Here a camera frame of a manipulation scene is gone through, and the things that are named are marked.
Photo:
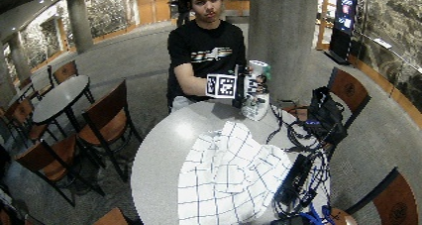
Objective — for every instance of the slim concrete column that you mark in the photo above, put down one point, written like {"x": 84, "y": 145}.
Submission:
{"x": 79, "y": 20}

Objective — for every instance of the black rectangular power box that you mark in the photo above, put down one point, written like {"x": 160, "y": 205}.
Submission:
{"x": 296, "y": 178}

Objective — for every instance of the black display kiosk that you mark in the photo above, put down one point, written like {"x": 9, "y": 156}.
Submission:
{"x": 345, "y": 17}

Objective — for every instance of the white checked cloth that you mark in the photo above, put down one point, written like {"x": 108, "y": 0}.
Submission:
{"x": 228, "y": 175}

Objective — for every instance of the black bag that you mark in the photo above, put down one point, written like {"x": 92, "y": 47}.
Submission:
{"x": 324, "y": 117}

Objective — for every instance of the wooden chair with black frame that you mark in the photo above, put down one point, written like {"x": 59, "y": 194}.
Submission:
{"x": 66, "y": 72}
{"x": 112, "y": 218}
{"x": 21, "y": 114}
{"x": 396, "y": 202}
{"x": 108, "y": 119}
{"x": 352, "y": 91}
{"x": 49, "y": 160}

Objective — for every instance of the white marker cube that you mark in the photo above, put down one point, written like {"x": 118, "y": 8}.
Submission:
{"x": 222, "y": 86}

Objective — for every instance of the person in black t-shirt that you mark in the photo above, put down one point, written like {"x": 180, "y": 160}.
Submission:
{"x": 203, "y": 43}

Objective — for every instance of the thick concrete column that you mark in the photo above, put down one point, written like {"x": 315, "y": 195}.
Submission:
{"x": 284, "y": 36}

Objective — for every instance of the small round grey table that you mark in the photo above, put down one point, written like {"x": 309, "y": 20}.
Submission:
{"x": 59, "y": 97}

